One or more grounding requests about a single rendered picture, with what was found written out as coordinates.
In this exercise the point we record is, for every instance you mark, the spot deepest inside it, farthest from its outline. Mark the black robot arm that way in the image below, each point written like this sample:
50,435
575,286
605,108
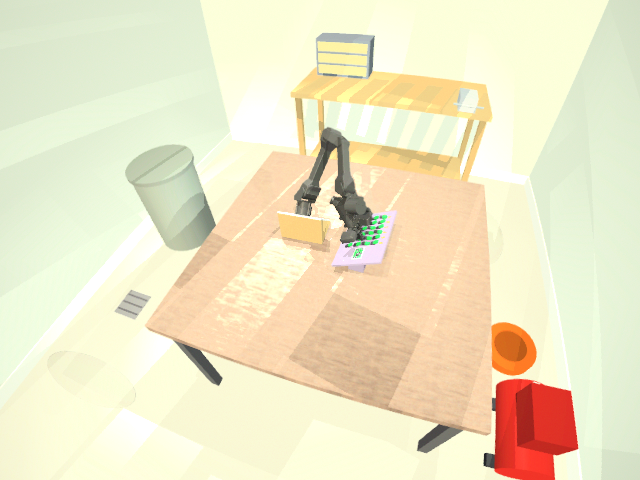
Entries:
344,183

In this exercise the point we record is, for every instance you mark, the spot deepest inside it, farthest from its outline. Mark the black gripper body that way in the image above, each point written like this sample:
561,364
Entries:
350,235

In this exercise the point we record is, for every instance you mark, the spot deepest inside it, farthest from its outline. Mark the pale lavender switch panel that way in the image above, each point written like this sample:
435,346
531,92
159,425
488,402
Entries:
371,250

